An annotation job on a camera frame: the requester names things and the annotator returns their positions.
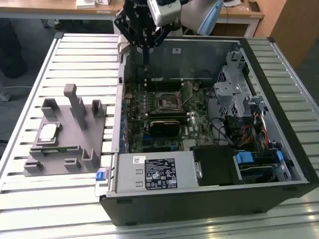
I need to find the pale grey case latch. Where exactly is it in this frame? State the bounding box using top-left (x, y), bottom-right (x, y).
top-left (116, 34), bottom-right (131, 63)

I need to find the black plastic shroud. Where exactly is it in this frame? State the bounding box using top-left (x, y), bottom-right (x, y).
top-left (192, 145), bottom-right (245, 187)

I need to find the grey parts rack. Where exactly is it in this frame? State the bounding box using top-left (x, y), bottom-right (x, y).
top-left (22, 83), bottom-right (108, 177)

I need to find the wooden desk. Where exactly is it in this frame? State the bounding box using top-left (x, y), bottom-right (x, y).
top-left (0, 0), bottom-right (265, 38)

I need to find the green RAM stick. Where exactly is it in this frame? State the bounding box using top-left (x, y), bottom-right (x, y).
top-left (41, 146), bottom-right (68, 153)

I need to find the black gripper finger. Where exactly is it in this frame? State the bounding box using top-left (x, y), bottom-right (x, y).
top-left (114, 9), bottom-right (147, 65)
top-left (146, 23), bottom-right (172, 65)

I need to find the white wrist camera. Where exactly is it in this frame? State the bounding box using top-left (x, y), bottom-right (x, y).
top-left (147, 0), bottom-right (182, 27)

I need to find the green motherboard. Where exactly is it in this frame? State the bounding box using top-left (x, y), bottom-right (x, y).
top-left (121, 79), bottom-right (218, 153)

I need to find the metal socket cover frame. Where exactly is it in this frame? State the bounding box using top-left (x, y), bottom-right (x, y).
top-left (179, 83), bottom-right (194, 106)

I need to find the silver metal disk bay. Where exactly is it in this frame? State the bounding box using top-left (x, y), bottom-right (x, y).
top-left (213, 48), bottom-right (252, 120)

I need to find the silver square CPU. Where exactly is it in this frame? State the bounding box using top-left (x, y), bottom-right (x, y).
top-left (39, 123), bottom-right (57, 143)

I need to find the wooden cabinet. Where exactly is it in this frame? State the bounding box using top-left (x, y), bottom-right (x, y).
top-left (254, 0), bottom-right (319, 73)

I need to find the coloured power wire bundle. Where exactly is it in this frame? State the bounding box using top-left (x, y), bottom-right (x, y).
top-left (238, 111), bottom-right (272, 150)

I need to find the blue case latch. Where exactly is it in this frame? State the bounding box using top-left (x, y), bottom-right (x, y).
top-left (95, 168), bottom-right (107, 181)

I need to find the hard disk in blue carrier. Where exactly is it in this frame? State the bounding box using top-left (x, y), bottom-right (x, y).
top-left (233, 150), bottom-right (285, 184)

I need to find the black open PC case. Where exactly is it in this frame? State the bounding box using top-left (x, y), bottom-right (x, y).
top-left (99, 34), bottom-right (319, 227)

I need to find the grey power supply unit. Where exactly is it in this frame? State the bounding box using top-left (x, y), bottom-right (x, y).
top-left (112, 152), bottom-right (200, 194)

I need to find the black bin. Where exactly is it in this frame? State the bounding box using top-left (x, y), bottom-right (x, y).
top-left (0, 21), bottom-right (27, 80)

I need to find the CPU socket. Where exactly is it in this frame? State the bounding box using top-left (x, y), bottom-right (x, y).
top-left (155, 91), bottom-right (184, 112)

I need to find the white table foot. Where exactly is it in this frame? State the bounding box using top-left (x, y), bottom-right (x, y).
top-left (0, 81), bottom-right (12, 102)

